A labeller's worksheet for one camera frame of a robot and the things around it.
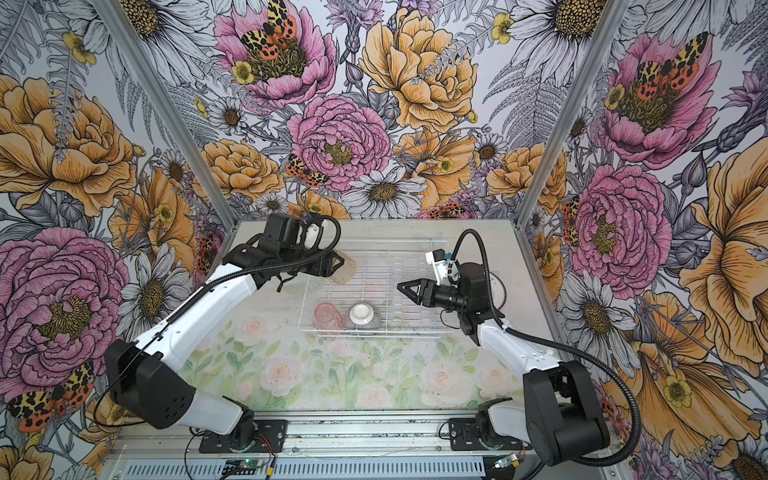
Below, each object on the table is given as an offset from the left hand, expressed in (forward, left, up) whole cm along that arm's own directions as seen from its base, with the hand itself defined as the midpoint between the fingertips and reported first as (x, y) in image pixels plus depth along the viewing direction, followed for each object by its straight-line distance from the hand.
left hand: (329, 268), depth 80 cm
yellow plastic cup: (-2, -5, 0) cm, 5 cm away
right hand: (-7, -19, -4) cm, 21 cm away
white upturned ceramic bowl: (-7, -8, -15) cm, 18 cm away
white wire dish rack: (+4, -7, -21) cm, 23 cm away
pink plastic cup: (-8, +2, -13) cm, 15 cm away
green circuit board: (-41, +19, -22) cm, 50 cm away
